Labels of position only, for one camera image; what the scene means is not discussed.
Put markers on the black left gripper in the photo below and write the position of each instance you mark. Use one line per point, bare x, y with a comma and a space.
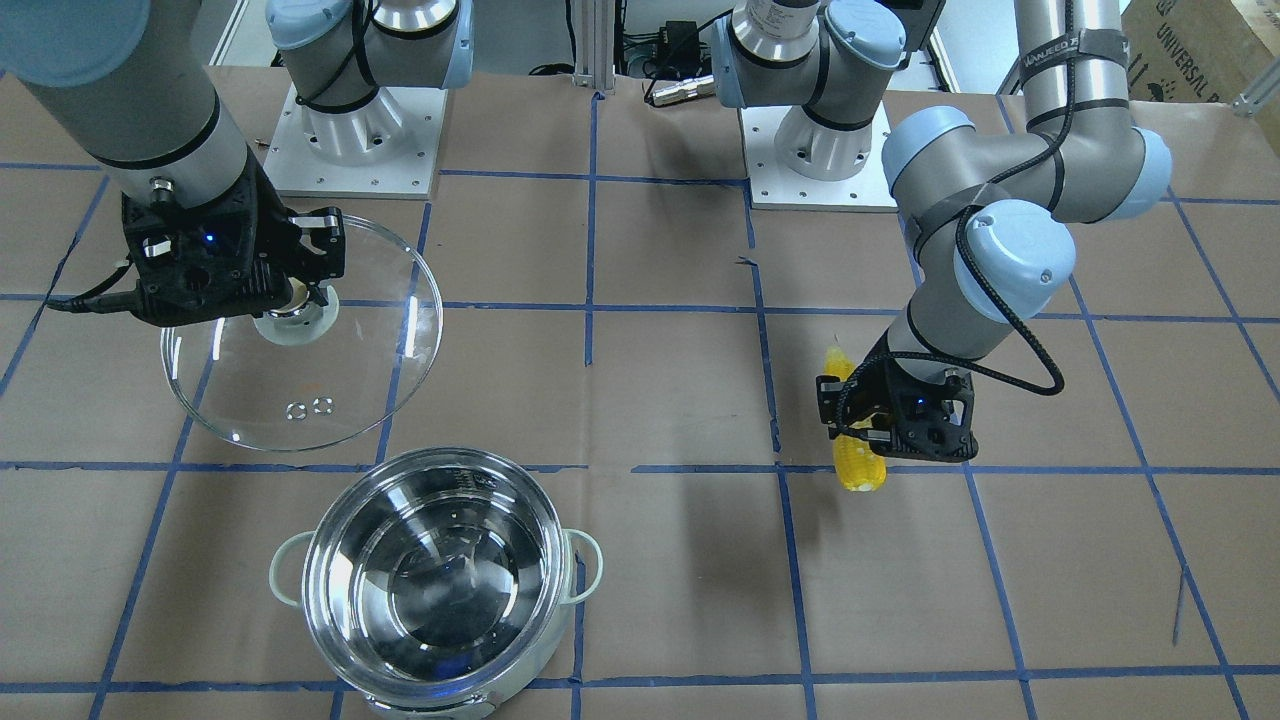
866, 384

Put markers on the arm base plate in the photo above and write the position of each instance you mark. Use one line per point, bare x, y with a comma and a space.
794, 164
386, 150

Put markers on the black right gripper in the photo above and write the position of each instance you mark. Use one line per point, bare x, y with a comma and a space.
268, 212

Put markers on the glass pot lid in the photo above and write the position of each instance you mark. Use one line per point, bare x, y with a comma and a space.
315, 373

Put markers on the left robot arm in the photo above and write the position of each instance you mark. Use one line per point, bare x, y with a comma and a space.
987, 216

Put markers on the pale green cooking pot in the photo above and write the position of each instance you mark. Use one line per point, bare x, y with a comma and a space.
440, 584

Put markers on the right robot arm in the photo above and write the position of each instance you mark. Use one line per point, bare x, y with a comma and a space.
125, 81

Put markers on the yellow corn cob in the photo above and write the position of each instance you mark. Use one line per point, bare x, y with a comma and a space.
857, 468

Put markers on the cardboard box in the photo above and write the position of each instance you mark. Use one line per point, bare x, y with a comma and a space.
1198, 51

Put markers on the black power brick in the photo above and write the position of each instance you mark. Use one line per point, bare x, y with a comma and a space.
677, 43

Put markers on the aluminium frame post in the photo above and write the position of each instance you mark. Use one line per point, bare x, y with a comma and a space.
595, 38

